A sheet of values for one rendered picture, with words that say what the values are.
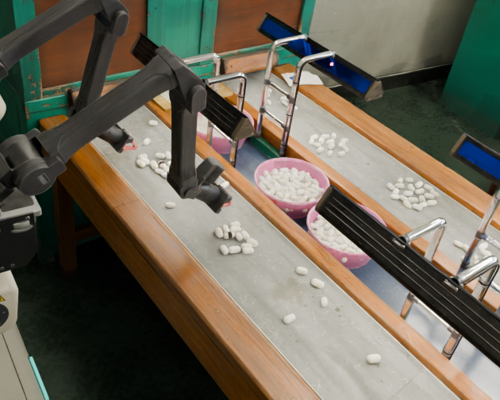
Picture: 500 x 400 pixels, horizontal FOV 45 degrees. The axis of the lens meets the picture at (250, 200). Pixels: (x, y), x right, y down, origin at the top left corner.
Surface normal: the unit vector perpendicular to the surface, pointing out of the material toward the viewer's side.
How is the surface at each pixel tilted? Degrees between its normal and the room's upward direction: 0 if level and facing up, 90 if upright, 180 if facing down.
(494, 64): 90
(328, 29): 90
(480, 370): 0
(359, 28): 90
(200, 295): 0
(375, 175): 0
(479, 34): 90
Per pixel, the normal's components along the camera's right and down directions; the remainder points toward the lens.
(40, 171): 0.62, 0.68
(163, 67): -0.11, -0.43
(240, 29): 0.60, 0.55
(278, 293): 0.13, -0.78
